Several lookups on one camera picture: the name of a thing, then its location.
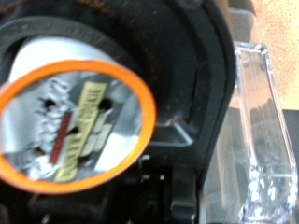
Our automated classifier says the orange rimmed coffee pod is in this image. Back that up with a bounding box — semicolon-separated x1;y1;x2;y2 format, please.
0;35;157;196

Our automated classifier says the black Keurig coffee machine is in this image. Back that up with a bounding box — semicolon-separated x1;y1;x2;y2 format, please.
0;0;299;224

